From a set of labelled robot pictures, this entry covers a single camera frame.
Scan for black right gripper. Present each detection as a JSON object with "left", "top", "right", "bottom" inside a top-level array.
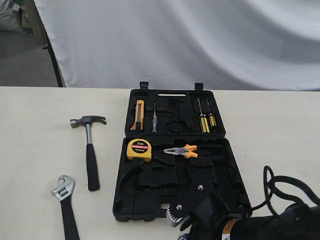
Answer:
[{"left": 179, "top": 193, "right": 240, "bottom": 240}]

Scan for yellow tape measure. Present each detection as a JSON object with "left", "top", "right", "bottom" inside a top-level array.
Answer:
[{"left": 126, "top": 138, "right": 152, "bottom": 163}]

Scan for steel claw hammer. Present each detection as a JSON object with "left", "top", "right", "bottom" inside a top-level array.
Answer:
[{"left": 70, "top": 115, "right": 107, "bottom": 192}]

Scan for adjustable wrench black handle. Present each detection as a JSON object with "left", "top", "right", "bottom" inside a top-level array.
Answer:
[{"left": 51, "top": 175, "right": 80, "bottom": 240}]

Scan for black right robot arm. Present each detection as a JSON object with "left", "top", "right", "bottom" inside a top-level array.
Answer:
[{"left": 179, "top": 203, "right": 320, "bottom": 240}]

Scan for black plastic tool case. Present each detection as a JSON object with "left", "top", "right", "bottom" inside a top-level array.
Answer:
[{"left": 112, "top": 81, "right": 252, "bottom": 222}]

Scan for large yellow black screwdriver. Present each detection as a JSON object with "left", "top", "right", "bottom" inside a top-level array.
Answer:
[{"left": 197, "top": 98, "right": 210, "bottom": 133}]

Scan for small yellow black screwdriver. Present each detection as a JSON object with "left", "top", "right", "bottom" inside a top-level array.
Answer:
[{"left": 206, "top": 98, "right": 217, "bottom": 128}]

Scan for clear voltage tester screwdriver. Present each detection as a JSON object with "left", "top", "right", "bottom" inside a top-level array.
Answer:
[{"left": 152, "top": 102, "right": 158, "bottom": 133}]

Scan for orange utility knife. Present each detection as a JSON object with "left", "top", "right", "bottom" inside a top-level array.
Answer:
[{"left": 130, "top": 99, "right": 145, "bottom": 131}]

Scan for white backdrop cloth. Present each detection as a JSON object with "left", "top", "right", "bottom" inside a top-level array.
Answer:
[{"left": 35, "top": 0, "right": 320, "bottom": 91}]

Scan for black backdrop stand pole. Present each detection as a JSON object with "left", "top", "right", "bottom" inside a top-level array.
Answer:
[{"left": 42, "top": 30, "right": 64, "bottom": 88}]

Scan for green white bag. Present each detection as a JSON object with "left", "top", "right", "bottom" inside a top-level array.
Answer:
[{"left": 19, "top": 4, "right": 33, "bottom": 33}]

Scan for grey sack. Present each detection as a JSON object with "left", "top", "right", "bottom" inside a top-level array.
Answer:
[{"left": 0, "top": 0, "right": 22, "bottom": 32}]

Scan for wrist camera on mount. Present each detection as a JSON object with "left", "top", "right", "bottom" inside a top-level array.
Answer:
[{"left": 166, "top": 168, "right": 216, "bottom": 228}]

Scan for orange handled pliers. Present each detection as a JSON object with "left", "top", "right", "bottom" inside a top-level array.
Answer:
[{"left": 163, "top": 144, "right": 198, "bottom": 159}]

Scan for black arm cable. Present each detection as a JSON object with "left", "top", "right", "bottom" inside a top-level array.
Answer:
[{"left": 251, "top": 165, "right": 320, "bottom": 221}]

